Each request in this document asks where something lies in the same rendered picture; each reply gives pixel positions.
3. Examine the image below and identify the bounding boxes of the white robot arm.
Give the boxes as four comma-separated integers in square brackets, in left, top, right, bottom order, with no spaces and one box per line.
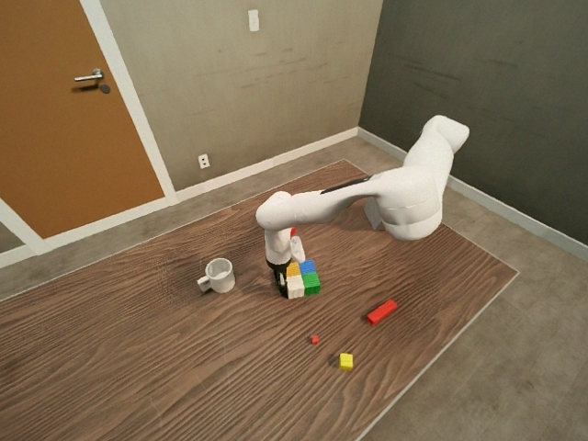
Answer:
[256,116,469,265]

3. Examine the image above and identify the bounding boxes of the blue cube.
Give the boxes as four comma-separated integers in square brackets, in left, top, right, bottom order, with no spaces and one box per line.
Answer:
[298,260,316,274]

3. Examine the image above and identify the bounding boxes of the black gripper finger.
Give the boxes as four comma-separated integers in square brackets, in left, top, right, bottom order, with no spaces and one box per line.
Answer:
[274,269,288,291]

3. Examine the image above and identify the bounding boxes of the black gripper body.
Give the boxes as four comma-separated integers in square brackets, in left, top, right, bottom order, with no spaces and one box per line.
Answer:
[266,257,291,277]

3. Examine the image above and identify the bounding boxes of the white mug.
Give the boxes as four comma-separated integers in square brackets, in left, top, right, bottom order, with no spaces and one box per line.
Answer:
[198,258,235,293]

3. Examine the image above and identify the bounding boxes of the green cube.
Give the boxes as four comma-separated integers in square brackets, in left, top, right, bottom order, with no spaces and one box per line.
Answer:
[301,272,321,296]

